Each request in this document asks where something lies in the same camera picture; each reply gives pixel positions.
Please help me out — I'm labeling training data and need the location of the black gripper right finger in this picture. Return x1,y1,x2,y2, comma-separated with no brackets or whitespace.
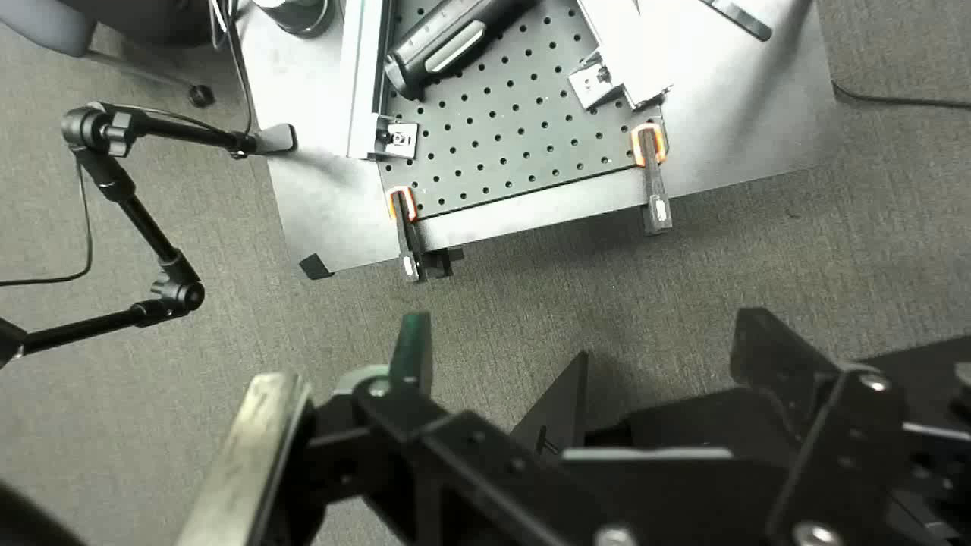
732,306,971,546

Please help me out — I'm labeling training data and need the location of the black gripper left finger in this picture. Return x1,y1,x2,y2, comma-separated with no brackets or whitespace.
176,311,528,546

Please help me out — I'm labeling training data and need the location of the grey perforated breadboard plate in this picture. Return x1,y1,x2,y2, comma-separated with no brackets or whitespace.
375,0,662,218

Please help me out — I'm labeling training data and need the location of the grey mounting table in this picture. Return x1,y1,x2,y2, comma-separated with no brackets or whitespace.
237,0,835,283

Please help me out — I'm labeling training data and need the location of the orange-handled left clamp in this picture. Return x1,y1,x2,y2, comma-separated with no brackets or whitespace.
384,185,465,285

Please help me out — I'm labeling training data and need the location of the orange-handled clamp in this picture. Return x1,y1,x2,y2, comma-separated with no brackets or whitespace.
630,120,674,232
384,185,465,285

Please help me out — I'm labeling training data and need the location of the orange-handled right clamp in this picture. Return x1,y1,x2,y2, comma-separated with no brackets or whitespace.
630,120,674,232

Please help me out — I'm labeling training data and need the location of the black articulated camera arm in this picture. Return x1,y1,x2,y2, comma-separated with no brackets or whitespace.
0,101,299,371

